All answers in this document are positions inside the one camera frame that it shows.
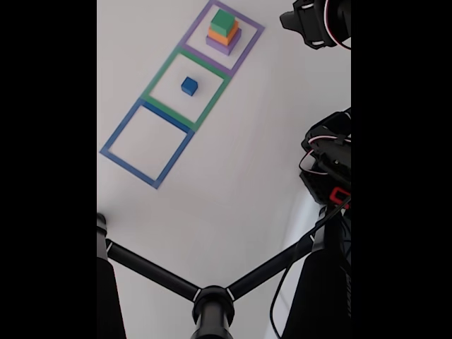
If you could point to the large purple block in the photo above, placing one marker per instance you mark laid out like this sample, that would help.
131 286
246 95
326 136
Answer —
219 47

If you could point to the green cube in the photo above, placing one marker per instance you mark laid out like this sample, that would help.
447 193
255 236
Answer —
222 19

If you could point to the purple tape square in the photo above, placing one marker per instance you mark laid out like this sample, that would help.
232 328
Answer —
206 60

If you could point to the red clamp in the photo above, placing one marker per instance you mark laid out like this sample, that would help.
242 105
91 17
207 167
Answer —
339 195

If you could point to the small blue cube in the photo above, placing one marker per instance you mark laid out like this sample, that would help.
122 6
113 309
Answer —
189 84

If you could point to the blue tape square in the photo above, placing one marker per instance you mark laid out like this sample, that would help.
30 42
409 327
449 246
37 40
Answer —
129 169

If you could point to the orange block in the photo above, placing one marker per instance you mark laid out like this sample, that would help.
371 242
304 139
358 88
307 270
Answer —
219 36

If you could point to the black tripod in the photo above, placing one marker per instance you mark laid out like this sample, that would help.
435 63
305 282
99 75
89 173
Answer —
212 307

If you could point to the green tape square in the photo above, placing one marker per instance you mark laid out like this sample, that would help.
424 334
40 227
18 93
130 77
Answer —
169 111

